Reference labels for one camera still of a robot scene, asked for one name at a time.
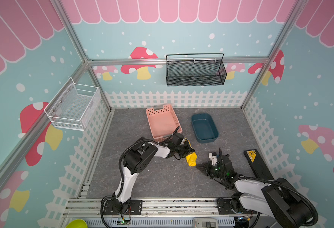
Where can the dark teal plastic tray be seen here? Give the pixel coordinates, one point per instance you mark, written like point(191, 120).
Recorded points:
point(204, 128)

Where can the white wire mesh wall basket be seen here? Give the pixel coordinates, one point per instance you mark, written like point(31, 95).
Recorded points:
point(73, 106)

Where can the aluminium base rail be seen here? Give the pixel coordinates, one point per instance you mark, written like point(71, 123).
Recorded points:
point(158, 213)

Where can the yellow paper napkin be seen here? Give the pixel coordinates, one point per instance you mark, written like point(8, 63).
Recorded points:
point(191, 157)

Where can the black wire mesh wall basket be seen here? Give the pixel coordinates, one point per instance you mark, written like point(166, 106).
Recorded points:
point(201, 69)

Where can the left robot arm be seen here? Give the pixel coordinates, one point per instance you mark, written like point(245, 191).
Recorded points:
point(133, 161)

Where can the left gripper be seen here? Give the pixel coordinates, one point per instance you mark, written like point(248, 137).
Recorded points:
point(189, 150)

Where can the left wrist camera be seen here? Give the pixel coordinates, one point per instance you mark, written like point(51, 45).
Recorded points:
point(177, 139)

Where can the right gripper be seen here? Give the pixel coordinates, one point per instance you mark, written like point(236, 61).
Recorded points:
point(211, 168)

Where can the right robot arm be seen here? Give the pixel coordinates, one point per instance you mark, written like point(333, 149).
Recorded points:
point(275, 198)

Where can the pink perforated plastic basket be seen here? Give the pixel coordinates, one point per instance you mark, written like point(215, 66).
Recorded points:
point(163, 121)

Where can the green round object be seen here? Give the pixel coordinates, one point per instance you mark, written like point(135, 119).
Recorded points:
point(77, 223)

